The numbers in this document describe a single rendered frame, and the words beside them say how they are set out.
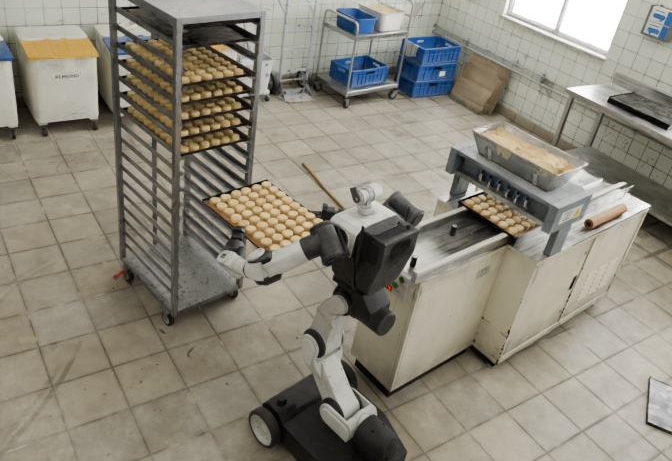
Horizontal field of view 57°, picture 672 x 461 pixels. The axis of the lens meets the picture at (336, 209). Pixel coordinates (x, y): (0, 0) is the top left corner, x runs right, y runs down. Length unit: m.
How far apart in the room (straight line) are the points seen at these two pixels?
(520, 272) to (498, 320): 0.36
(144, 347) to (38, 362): 0.54
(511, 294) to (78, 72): 3.89
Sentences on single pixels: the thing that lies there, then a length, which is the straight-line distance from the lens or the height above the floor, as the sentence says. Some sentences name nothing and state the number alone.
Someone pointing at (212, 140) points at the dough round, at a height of 1.15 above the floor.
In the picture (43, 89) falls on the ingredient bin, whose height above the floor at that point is 0.44.
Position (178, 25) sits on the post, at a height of 1.79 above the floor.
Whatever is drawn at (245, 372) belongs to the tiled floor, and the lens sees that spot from 3.58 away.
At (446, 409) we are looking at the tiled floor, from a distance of 3.64.
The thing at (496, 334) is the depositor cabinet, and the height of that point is 0.28.
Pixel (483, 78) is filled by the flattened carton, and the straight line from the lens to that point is 7.58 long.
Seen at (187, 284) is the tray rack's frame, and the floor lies 0.15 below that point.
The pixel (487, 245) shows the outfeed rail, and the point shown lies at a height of 0.89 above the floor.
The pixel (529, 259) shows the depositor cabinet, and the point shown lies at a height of 0.83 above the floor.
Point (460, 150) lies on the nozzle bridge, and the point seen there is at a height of 1.18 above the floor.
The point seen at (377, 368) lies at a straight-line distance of 3.50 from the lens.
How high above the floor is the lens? 2.62
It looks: 32 degrees down
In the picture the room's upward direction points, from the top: 10 degrees clockwise
